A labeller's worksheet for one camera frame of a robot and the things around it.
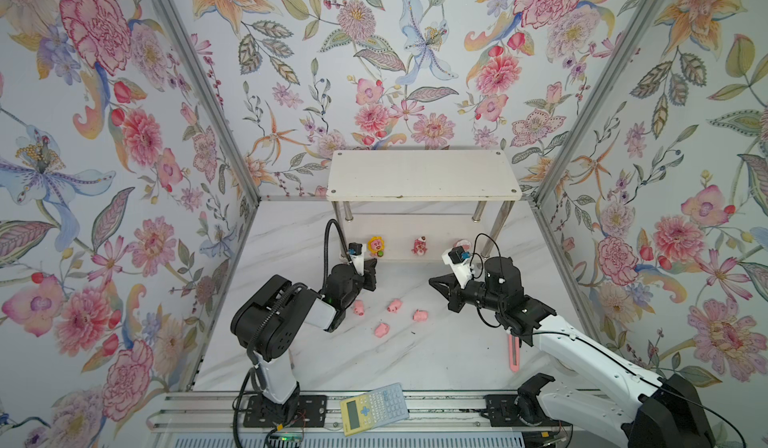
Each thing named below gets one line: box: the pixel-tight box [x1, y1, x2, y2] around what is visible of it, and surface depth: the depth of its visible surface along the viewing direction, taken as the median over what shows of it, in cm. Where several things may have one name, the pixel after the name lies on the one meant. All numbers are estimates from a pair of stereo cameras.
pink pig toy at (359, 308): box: [354, 300, 365, 316], surface depth 91 cm
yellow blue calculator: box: [340, 382, 410, 437], surface depth 75 cm
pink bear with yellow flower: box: [367, 236, 385, 258], surface depth 97 cm
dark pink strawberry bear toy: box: [411, 236, 428, 256], surface depth 97 cm
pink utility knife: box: [508, 334, 521, 373], surface depth 84 cm
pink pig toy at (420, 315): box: [412, 309, 429, 322], surface depth 91 cm
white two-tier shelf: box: [326, 149, 523, 261], surface depth 97 cm
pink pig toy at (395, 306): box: [387, 299, 403, 314], surface depth 92 cm
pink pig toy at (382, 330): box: [374, 323, 391, 338], surface depth 88 cm
